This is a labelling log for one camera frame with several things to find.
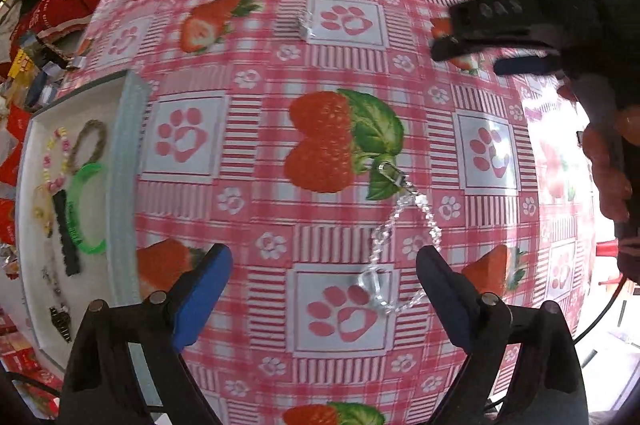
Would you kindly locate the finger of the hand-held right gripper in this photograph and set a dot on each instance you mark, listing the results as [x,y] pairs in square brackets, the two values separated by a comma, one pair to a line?
[530,66]
[500,20]

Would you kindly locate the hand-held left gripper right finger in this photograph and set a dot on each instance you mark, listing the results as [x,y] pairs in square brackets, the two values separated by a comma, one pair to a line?
[447,300]

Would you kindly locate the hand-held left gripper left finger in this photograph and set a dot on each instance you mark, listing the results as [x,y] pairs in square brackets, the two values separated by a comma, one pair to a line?
[200,300]

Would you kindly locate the black claw hair clip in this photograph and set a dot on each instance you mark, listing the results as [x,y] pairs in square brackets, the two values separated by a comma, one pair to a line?
[60,322]

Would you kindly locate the green plastic bangle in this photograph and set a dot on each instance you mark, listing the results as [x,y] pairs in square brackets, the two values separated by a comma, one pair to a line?
[75,225]

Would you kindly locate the silver rhinestone hair clip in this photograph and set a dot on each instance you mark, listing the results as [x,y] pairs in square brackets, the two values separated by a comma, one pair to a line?
[52,277]

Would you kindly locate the white tray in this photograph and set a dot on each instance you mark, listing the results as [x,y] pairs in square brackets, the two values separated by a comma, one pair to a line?
[50,115]

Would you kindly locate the person's right hand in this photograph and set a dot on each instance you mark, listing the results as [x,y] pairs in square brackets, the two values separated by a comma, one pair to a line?
[607,175]

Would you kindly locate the strawberry printed tablecloth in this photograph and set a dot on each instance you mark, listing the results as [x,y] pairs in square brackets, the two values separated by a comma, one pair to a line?
[250,215]

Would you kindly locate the red plastic stool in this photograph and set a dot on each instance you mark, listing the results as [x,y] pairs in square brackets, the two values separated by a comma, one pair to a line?
[607,262]

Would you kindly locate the stack of red boxes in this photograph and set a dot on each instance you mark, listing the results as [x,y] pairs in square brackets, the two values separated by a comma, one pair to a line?
[25,360]

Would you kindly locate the small clear bead item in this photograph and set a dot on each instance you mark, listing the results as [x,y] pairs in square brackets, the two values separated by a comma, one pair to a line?
[310,26]

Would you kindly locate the metal tablecloth clip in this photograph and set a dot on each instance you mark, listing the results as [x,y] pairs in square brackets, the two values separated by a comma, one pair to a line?
[80,62]

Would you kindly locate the yellow packet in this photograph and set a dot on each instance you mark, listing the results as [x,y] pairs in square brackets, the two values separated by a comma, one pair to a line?
[21,65]

